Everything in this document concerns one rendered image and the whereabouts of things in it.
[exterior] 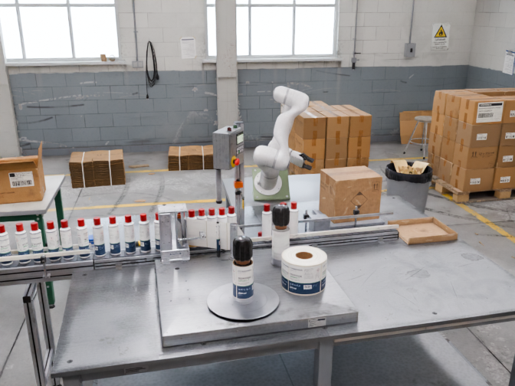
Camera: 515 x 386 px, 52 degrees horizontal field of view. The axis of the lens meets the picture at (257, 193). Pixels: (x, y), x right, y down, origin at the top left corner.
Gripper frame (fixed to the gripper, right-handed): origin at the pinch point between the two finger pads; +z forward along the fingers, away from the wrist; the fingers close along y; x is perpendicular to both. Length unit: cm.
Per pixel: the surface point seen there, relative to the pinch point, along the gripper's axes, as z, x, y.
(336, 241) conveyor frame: 37, -62, 35
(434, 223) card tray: 85, -13, 15
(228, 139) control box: -31, -59, 82
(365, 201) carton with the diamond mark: 43, -24, 23
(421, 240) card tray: 78, -39, 35
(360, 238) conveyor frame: 48, -53, 34
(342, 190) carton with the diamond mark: 28, -28, 32
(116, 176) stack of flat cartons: -241, 43, -267
